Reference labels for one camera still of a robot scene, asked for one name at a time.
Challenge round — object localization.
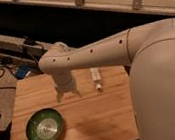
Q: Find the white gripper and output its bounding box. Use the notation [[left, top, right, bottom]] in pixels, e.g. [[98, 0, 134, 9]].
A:
[[52, 71, 81, 103]]

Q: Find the small white bottle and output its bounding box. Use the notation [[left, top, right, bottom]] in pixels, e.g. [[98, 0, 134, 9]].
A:
[[90, 68, 102, 91]]

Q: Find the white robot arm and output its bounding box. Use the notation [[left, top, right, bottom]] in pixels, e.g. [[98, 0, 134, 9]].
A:
[[38, 18, 175, 140]]

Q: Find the green ceramic bowl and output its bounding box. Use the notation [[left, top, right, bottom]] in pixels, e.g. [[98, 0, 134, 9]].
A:
[[25, 108, 64, 140]]

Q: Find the wooden board table top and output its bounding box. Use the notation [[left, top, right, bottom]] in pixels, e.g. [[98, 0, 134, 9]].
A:
[[10, 66, 138, 140]]

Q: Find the blue box on floor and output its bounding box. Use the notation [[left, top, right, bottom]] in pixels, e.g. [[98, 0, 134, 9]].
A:
[[15, 65, 30, 80]]

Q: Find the black clamp on rail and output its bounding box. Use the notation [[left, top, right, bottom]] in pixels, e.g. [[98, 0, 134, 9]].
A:
[[22, 36, 43, 53]]

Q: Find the metal rail beam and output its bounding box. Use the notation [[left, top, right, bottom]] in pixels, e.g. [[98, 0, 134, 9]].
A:
[[0, 12, 79, 78]]

